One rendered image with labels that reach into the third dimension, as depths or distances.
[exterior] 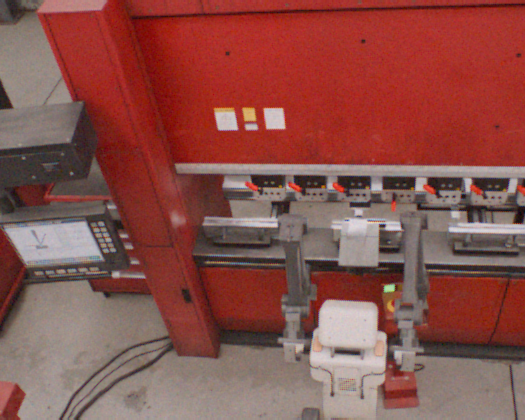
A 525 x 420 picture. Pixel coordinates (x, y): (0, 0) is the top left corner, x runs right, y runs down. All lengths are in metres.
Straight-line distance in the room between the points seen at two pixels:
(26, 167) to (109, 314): 1.99
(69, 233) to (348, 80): 1.27
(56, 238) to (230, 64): 1.00
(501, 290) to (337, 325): 1.22
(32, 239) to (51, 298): 1.83
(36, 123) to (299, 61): 1.02
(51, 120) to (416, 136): 1.45
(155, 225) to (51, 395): 1.53
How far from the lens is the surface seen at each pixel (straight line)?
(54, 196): 3.60
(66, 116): 2.41
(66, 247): 2.67
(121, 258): 2.66
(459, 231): 3.07
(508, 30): 2.39
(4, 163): 2.43
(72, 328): 4.26
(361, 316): 2.24
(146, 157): 2.61
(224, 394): 3.70
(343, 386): 2.42
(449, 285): 3.20
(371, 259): 2.88
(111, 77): 2.40
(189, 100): 2.63
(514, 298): 3.32
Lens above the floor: 3.23
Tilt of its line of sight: 45 degrees down
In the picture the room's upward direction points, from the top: 9 degrees counter-clockwise
